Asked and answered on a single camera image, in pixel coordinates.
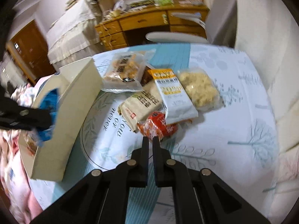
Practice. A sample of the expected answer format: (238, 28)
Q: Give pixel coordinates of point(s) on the floral cream curtain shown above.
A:
(268, 33)

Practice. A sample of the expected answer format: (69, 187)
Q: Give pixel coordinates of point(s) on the dark corn snack box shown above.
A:
(142, 3)

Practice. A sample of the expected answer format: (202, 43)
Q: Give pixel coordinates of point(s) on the teal and white tablecloth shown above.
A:
(237, 141)

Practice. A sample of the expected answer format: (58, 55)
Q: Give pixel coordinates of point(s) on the wooden desk with drawers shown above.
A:
(129, 29)

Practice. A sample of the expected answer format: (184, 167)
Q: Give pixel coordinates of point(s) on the grey office chair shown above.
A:
(219, 27)

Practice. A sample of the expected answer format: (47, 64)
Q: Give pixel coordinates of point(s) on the green snack bag on desk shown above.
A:
(163, 2)

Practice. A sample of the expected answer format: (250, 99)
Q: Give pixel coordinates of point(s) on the lace covered piano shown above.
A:
(73, 36)

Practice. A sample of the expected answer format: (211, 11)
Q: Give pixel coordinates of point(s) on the brown wooden door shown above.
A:
(29, 50)

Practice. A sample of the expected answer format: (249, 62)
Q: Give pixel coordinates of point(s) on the beige soda cracker pack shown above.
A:
(140, 105)

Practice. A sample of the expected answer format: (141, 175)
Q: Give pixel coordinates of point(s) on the red candy packet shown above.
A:
(155, 126)

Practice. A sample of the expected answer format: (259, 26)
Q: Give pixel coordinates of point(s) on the white plastic bag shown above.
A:
(120, 6)

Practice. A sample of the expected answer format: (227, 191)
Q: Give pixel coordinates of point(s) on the orange white oat bar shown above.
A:
(178, 106)

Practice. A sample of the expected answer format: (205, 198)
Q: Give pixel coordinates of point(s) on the white plastic organizer tray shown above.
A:
(78, 84)

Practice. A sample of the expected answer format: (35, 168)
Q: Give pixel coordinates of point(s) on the yellow mug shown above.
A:
(116, 13)

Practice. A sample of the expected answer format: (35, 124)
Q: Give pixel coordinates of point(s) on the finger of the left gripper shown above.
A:
(15, 117)

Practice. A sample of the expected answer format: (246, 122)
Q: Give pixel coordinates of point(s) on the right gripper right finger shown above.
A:
(200, 196)

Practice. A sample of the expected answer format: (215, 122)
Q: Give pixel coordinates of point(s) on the clear bag orange cubes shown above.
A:
(125, 72)

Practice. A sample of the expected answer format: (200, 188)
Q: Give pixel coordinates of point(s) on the pink bed blanket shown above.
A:
(23, 204)

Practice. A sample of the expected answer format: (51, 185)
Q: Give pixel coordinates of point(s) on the clear bag puffed cake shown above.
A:
(200, 89)

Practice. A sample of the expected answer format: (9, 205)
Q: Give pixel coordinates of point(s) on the dark red small packet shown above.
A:
(147, 77)

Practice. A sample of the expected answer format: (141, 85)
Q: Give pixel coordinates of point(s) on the blue white snack packet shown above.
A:
(49, 105)

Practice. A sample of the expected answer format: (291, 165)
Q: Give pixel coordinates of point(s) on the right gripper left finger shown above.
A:
(101, 197)

